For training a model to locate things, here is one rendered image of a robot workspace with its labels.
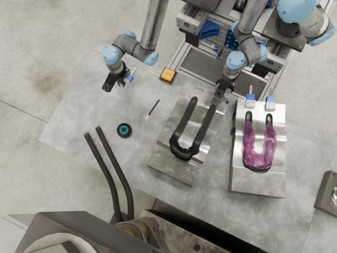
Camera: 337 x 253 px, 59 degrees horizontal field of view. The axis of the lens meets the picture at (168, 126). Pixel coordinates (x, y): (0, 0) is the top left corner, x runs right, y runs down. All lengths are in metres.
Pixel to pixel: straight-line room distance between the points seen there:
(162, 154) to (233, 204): 0.45
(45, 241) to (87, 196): 2.09
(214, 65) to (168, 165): 1.16
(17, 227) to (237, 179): 0.98
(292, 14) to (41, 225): 0.97
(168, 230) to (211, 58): 1.44
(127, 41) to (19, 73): 1.72
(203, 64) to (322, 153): 1.17
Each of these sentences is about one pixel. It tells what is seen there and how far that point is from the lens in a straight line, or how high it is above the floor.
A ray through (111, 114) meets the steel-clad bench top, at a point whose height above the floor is 0.80.
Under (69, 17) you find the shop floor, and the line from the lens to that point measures 3.13.
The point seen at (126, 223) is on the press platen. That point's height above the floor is 1.54.
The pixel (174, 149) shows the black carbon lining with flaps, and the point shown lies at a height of 0.87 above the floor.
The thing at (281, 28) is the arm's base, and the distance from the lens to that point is 1.67.
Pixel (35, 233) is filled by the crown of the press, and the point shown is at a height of 2.01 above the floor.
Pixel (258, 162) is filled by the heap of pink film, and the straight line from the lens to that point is 1.58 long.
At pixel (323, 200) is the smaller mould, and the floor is 0.87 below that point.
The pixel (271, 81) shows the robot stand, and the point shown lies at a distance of 2.48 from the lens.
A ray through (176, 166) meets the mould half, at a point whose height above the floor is 0.86.
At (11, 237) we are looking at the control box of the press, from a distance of 1.06.
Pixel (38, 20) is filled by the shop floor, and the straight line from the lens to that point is 3.22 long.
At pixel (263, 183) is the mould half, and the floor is 0.91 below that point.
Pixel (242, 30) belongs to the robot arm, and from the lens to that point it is 1.45.
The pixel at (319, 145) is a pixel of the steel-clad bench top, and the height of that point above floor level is 0.80.
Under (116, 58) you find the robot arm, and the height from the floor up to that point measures 1.18.
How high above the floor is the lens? 2.40
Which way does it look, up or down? 74 degrees down
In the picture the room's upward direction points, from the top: 7 degrees counter-clockwise
